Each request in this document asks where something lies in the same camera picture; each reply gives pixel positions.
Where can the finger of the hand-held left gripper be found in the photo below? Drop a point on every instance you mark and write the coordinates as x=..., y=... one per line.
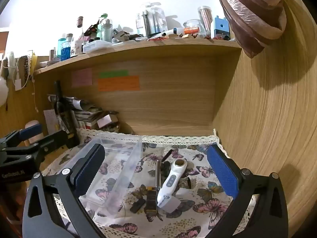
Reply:
x=57, y=138
x=31, y=130

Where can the brown sheer scarf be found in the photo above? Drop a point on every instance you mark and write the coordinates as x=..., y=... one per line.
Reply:
x=247, y=12

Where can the white handwritten paper note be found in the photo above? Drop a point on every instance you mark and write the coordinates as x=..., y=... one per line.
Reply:
x=50, y=119

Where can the orange sticky note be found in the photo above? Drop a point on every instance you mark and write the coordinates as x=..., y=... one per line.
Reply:
x=118, y=83

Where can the green sticky note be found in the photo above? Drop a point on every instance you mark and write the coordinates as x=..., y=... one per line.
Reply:
x=114, y=73

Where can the white plug adapter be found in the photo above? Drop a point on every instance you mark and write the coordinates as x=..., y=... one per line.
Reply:
x=173, y=204

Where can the small black bar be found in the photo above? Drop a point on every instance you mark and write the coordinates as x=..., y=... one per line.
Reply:
x=137, y=204

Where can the dark wine bottle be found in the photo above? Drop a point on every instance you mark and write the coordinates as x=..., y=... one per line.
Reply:
x=65, y=121

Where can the black clip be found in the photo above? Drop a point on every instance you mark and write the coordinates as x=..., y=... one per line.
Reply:
x=165, y=169

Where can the clear jar of pink sticks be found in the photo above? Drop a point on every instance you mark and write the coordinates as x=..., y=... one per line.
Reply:
x=206, y=21

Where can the clear flat lidded container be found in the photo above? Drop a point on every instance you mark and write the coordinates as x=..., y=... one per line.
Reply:
x=96, y=46

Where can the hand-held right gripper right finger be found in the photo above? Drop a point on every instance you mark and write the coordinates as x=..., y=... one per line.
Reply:
x=223, y=171

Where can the black gold rectangular case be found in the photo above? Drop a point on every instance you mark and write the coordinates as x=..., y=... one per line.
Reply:
x=151, y=199

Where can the stack of papers and booklets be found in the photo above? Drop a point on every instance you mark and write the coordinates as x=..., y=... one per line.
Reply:
x=86, y=115

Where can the butterfly print lace cloth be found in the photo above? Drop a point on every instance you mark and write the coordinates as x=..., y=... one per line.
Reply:
x=198, y=203

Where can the pile of metal trinkets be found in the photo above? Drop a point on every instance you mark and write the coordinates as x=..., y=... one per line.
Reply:
x=111, y=128

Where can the black thin stick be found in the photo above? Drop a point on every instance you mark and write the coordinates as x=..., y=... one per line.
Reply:
x=168, y=155

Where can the blue liquid bottle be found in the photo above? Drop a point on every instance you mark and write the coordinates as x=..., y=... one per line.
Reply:
x=65, y=50

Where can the clear brush organizer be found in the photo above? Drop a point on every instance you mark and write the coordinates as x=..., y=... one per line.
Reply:
x=152, y=19

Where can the white handheld facial device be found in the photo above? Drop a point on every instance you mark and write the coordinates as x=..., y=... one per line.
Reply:
x=171, y=181

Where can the blue box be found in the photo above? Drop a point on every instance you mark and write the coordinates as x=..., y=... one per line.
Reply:
x=221, y=27

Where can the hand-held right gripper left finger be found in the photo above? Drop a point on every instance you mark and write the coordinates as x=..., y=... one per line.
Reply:
x=86, y=171

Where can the dark ornate metal cap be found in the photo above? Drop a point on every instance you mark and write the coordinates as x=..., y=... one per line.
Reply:
x=187, y=182

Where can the wooden shelf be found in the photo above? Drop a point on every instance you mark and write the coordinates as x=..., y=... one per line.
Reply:
x=148, y=48

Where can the silver metal rod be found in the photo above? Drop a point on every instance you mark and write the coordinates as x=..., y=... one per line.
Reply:
x=157, y=176

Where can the glass bowl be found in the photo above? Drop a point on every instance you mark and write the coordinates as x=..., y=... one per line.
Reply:
x=192, y=24

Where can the orange tube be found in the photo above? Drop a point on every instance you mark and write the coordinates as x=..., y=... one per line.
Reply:
x=191, y=30

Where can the pale pink small box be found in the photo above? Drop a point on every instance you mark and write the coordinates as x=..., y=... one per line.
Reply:
x=104, y=121

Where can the clear plastic storage box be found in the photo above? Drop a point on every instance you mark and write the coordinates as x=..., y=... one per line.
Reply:
x=123, y=173

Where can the pale green bottle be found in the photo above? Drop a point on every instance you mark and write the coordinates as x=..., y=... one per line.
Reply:
x=106, y=29

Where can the pink sticky note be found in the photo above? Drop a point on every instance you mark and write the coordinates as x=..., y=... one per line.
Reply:
x=82, y=77

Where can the white tube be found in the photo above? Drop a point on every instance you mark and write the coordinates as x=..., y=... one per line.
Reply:
x=172, y=31

